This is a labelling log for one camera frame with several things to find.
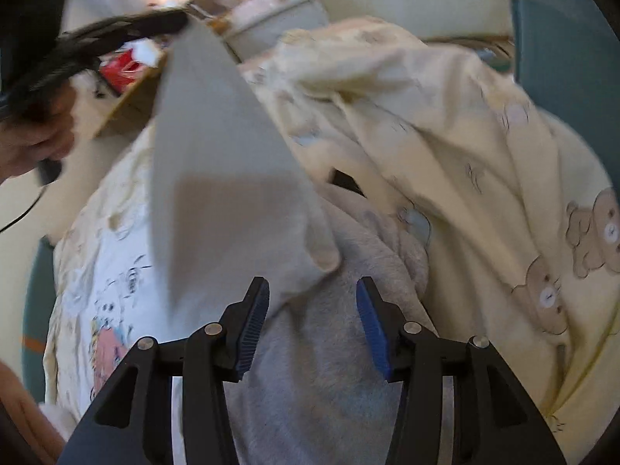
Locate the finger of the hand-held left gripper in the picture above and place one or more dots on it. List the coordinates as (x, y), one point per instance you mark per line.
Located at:
(135, 23)

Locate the red bag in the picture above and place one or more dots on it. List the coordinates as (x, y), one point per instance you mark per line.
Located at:
(116, 70)

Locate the white cartoon print t-shirt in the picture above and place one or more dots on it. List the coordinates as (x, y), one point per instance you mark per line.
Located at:
(218, 155)

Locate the yellow bear print blanket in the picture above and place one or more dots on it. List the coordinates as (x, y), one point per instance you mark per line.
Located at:
(460, 155)

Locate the white nightstand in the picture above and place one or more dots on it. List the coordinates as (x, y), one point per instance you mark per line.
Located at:
(276, 17)

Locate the person's left hand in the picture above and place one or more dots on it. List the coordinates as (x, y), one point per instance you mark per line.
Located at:
(43, 140)

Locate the teal padded headboard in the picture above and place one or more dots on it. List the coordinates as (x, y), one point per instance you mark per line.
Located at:
(557, 34)

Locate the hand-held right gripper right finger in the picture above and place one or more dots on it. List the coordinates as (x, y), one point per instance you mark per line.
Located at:
(373, 334)

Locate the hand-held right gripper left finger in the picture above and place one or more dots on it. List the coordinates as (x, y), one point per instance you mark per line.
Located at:
(254, 329)

